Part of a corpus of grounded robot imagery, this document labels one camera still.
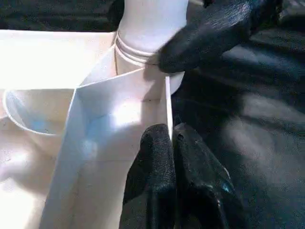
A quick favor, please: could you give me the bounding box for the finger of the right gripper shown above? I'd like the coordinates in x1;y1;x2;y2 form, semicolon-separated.
157;0;253;74

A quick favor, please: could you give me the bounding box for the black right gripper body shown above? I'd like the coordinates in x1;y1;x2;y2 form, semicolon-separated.
247;0;289;34

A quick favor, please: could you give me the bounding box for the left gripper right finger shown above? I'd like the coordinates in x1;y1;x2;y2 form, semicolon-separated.
173;123;242;229

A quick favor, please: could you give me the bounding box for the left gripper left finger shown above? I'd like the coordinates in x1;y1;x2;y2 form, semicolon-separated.
119;123;177;229

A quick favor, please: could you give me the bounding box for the white plastic table leg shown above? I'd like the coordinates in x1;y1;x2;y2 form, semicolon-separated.
114;0;189;69

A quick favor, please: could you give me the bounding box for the white plastic table top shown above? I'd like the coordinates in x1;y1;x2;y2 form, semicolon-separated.
0;30;186;229

